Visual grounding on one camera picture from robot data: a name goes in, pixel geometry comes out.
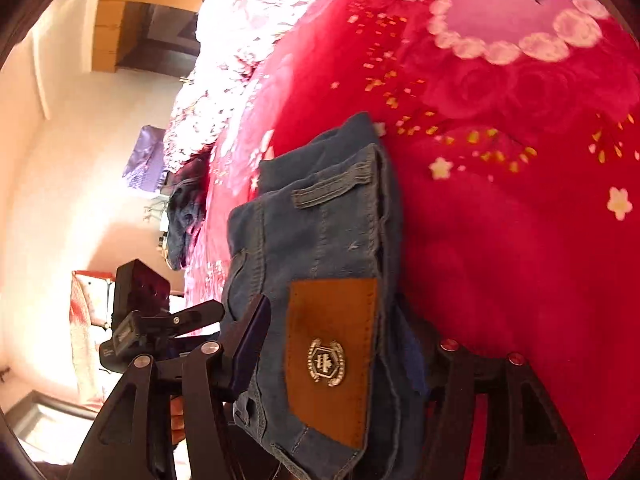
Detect blue denim jeans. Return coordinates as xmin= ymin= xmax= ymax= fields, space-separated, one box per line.
xmin=222 ymin=114 xmax=427 ymax=479

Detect person's left hand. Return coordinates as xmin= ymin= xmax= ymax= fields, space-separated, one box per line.
xmin=170 ymin=396 xmax=186 ymax=445

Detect wooden side table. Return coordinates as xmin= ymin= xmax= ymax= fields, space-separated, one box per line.
xmin=143 ymin=194 xmax=169 ymax=259

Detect dark fuzzy garment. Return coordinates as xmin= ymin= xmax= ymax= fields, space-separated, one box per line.
xmin=165 ymin=151 xmax=210 ymax=271

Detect wooden wardrobe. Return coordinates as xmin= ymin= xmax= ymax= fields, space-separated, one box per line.
xmin=91 ymin=0 xmax=227 ymax=74

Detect folded floral quilt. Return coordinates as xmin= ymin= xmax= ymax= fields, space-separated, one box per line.
xmin=164 ymin=0 xmax=314 ymax=172

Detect red floral rose blanket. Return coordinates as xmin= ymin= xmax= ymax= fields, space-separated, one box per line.
xmin=190 ymin=0 xmax=639 ymax=479

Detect black camera box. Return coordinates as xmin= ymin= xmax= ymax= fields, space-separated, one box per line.
xmin=112 ymin=259 xmax=170 ymax=330

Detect purple cloth on wall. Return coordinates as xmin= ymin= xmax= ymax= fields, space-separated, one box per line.
xmin=122 ymin=125 xmax=168 ymax=193

